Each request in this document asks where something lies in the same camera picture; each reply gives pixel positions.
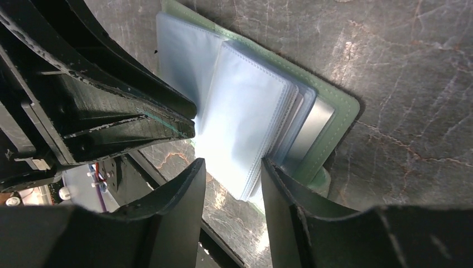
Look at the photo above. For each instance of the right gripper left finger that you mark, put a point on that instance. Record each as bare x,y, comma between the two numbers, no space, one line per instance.
162,228

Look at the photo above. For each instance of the green card holder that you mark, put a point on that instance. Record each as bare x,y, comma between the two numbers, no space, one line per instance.
251,103

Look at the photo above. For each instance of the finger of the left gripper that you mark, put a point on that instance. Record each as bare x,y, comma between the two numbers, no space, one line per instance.
59,109
76,24

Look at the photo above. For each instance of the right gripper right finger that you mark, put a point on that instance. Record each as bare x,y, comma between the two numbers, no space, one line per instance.
287,203

